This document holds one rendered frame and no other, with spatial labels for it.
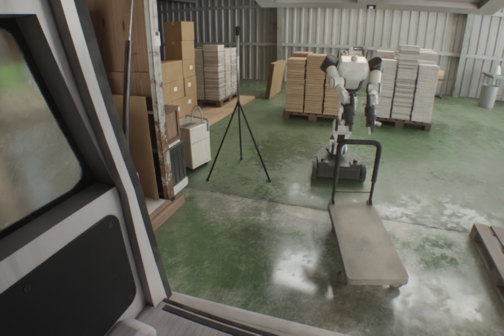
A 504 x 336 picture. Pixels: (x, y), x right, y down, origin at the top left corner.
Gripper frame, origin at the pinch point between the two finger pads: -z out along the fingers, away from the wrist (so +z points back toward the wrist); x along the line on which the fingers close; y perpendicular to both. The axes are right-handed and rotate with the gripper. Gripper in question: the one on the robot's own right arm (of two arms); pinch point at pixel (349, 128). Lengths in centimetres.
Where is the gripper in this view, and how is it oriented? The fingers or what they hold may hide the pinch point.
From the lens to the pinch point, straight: 233.5
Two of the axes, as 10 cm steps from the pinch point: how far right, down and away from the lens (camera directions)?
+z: 0.5, -9.9, 1.5
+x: -0.8, -1.5, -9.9
